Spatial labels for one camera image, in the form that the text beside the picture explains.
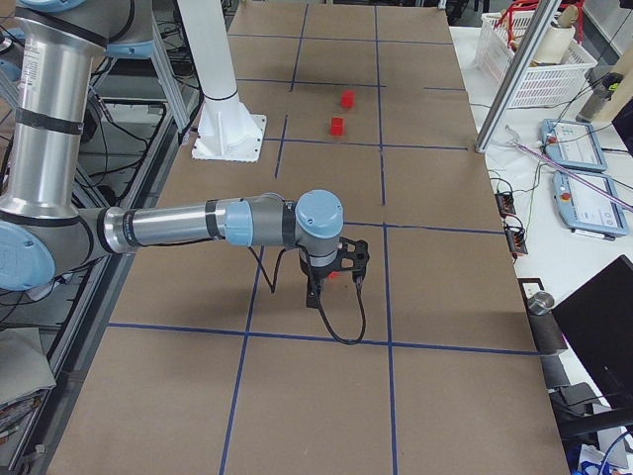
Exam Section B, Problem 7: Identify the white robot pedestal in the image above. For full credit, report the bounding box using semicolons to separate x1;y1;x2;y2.
178;0;267;162

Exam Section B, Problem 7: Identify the small metal cup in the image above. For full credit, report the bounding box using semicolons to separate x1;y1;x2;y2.
526;290;555;316

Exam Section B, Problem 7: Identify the upper teach pendant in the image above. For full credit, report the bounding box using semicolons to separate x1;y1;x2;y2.
540;119;608;172

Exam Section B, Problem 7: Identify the red block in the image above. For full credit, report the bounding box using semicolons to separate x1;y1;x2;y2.
339;89;355;109
329;117;345;137

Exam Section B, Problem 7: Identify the teach pendant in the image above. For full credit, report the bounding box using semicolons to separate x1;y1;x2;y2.
553;171;629;238
540;119;608;172

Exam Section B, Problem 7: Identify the black monitor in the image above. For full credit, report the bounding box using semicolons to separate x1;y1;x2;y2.
553;255;632;409

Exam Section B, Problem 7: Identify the lower teach pendant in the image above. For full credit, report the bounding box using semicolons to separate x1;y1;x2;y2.
553;171;629;238

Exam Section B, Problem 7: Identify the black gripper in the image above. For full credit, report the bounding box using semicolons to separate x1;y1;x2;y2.
299;237;370;307

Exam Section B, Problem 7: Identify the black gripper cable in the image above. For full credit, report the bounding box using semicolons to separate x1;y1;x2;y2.
316;276;368;345

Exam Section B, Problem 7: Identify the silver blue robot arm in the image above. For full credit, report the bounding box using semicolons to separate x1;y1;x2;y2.
1;1;369;308

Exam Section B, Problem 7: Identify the white plastic basket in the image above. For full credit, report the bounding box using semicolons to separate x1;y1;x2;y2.
475;11;597;109

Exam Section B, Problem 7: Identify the aluminium frame post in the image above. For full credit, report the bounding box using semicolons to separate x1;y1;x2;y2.
475;0;561;153

